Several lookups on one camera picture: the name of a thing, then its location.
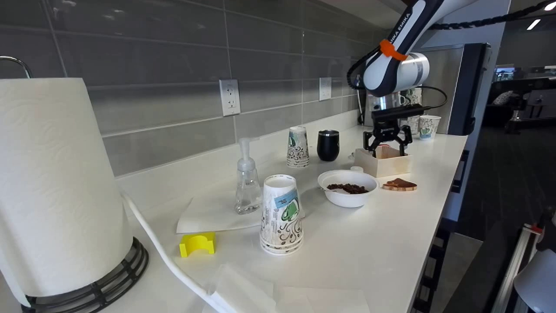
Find clear pump bottle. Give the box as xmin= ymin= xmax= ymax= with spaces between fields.
xmin=235 ymin=138 xmax=264 ymax=216

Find brown coffee beans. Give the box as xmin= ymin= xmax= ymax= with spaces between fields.
xmin=327 ymin=183 xmax=370 ymax=195

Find black tall panel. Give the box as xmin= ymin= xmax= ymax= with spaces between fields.
xmin=449 ymin=42 xmax=490 ymax=138

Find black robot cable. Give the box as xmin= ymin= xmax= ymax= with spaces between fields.
xmin=346 ymin=0 xmax=556 ymax=127

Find grey metal curved bar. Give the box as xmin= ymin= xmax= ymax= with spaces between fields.
xmin=0 ymin=53 xmax=32 ymax=80

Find white paper towel roll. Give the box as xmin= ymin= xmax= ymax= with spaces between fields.
xmin=0 ymin=77 xmax=134 ymax=306

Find patterned paper cup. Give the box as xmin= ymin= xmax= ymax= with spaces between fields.
xmin=287 ymin=126 xmax=311 ymax=171
xmin=417 ymin=113 xmax=443 ymax=141
xmin=259 ymin=173 xmax=306 ymax=258

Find small yellow plastic object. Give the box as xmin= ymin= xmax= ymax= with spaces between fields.
xmin=178 ymin=232 xmax=217 ymax=259

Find black flask tumbler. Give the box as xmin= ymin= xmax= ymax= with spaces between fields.
xmin=317 ymin=129 xmax=343 ymax=164

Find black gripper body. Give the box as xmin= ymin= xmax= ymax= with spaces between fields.
xmin=370 ymin=103 xmax=426 ymax=136

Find black paper towel holder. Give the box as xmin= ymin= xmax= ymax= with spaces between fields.
xmin=19 ymin=235 xmax=151 ymax=313

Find white napkin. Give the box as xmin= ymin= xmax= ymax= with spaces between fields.
xmin=176 ymin=188 xmax=275 ymax=235

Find white tripod leg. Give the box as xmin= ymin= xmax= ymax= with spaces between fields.
xmin=492 ymin=223 xmax=544 ymax=313

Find white bowl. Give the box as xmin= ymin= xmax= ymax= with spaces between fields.
xmin=317 ymin=169 xmax=379 ymax=211

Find computer monitor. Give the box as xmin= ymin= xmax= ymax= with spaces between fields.
xmin=494 ymin=66 xmax=516 ymax=84

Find white wall outlet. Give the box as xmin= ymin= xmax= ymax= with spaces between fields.
xmin=318 ymin=77 xmax=334 ymax=103
xmin=217 ymin=79 xmax=244 ymax=119

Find grey lamp shade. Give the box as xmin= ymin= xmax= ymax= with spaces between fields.
xmin=513 ymin=249 xmax=556 ymax=313

